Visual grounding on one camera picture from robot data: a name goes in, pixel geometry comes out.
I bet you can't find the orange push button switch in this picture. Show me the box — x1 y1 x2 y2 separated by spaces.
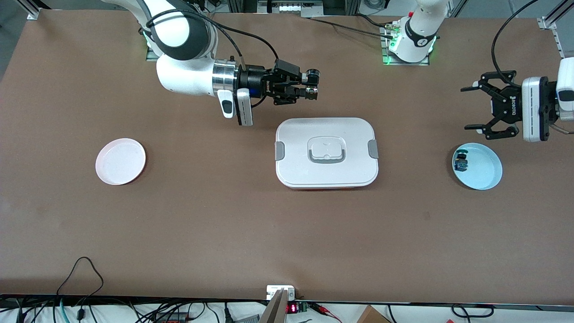
305 68 322 101

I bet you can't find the light blue round plate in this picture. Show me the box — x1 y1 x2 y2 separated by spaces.
451 143 503 190

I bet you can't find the white power strip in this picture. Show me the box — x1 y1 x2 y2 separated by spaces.
277 4 315 14

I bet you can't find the white lunch box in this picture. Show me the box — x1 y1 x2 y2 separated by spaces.
274 118 379 190

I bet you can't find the pink round plate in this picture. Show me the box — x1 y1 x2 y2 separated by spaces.
96 138 147 186

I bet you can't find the small white mounting block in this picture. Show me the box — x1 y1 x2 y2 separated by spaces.
266 285 296 300

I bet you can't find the red clip lead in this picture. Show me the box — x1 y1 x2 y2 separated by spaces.
309 303 344 323

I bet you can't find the brown cardboard box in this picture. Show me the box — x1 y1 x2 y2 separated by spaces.
357 305 391 323

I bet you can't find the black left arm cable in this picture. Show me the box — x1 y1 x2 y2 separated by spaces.
491 0 541 86

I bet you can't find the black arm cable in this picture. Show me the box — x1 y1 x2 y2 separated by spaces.
146 9 281 70
491 0 541 86

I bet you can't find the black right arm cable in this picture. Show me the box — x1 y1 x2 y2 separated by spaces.
146 9 281 70

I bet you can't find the black base power cable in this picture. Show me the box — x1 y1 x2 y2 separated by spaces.
307 13 397 39

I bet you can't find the aluminium frame post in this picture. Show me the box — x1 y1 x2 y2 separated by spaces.
17 0 45 21
537 0 574 61

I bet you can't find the black looped cable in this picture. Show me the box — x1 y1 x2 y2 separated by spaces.
451 304 495 319

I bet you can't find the aluminium camera mast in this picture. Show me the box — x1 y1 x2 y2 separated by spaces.
259 288 288 323

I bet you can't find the thin black table cable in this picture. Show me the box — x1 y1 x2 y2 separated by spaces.
56 257 104 300

